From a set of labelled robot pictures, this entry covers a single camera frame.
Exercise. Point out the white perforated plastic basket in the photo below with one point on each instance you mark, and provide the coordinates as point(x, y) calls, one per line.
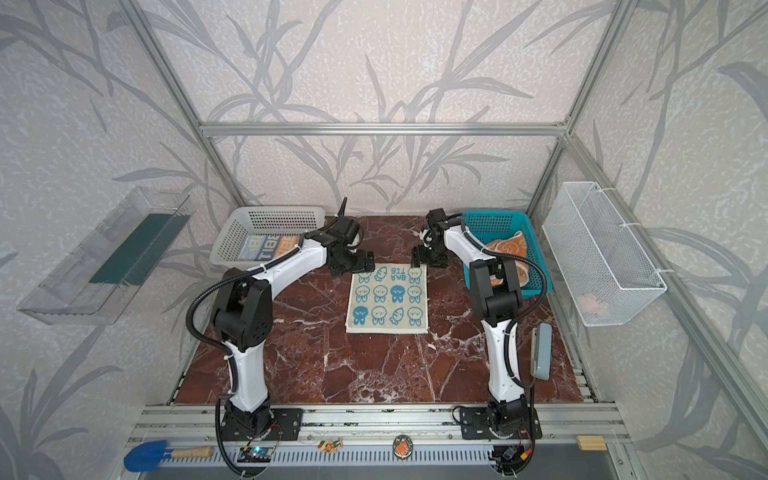
point(262, 220)

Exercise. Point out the orange patterned towel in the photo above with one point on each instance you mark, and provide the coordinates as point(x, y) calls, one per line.
point(515, 245)

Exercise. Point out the pink object in wire basket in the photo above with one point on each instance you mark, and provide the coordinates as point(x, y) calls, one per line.
point(591, 305)

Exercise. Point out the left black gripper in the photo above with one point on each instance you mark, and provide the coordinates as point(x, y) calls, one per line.
point(360, 261)

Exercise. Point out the striped rabbit print towel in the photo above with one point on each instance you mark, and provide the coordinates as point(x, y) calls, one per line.
point(262, 248)

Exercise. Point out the light blue sponge block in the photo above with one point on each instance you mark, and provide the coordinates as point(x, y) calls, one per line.
point(541, 351)

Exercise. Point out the small orange green sticker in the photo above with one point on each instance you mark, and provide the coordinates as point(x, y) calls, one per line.
point(330, 446)

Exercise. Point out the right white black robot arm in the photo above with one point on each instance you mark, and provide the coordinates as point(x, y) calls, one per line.
point(496, 299)

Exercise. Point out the round orange green badge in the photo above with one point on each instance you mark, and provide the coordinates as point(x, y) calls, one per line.
point(403, 447)

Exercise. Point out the small wooden block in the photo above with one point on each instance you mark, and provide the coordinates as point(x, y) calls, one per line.
point(592, 443)

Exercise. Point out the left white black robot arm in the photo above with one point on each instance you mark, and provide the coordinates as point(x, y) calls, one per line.
point(242, 315)

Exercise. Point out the clear acrylic wall shelf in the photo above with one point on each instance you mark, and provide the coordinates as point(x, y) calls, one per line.
point(96, 282)

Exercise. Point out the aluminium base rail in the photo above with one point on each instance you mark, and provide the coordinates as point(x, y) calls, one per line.
point(441, 434)

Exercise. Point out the left green circuit board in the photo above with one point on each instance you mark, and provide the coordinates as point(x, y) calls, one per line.
point(256, 454)

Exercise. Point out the blue toy shovel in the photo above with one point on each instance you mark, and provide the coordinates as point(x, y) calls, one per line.
point(147, 456)

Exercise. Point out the bear print towel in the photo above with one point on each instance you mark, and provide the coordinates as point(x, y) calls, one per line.
point(390, 300)

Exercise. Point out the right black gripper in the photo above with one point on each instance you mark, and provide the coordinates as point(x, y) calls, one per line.
point(432, 256)

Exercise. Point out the teal perforated plastic basket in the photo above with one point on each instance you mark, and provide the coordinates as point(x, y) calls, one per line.
point(513, 233)

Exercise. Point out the white wire mesh basket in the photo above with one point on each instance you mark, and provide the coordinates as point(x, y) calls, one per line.
point(597, 252)

